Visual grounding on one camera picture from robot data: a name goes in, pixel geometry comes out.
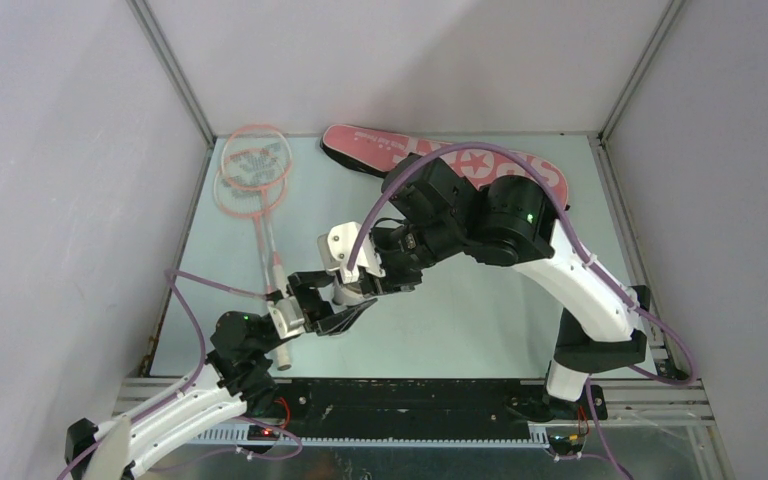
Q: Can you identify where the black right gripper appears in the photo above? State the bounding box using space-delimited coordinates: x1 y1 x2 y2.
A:
357 217 462 298

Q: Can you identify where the white shuttlecock tube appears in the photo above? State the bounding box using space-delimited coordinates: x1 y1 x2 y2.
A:
332 280 365 307

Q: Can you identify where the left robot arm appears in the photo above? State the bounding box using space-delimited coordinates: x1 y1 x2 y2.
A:
59 271 375 479

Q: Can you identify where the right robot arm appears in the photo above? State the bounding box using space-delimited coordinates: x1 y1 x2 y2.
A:
360 154 647 418

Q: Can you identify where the pink sport racket bag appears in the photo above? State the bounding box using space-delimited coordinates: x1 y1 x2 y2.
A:
320 124 569 205

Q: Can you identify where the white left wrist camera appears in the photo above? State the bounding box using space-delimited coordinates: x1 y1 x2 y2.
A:
267 296 306 339

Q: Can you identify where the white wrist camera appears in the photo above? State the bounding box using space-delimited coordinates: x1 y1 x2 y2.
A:
267 296 306 339
317 222 386 284

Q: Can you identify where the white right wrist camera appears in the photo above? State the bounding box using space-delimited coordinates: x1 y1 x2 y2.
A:
317 222 386 284

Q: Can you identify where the aluminium front frame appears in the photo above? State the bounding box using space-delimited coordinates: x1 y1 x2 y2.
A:
148 377 733 479

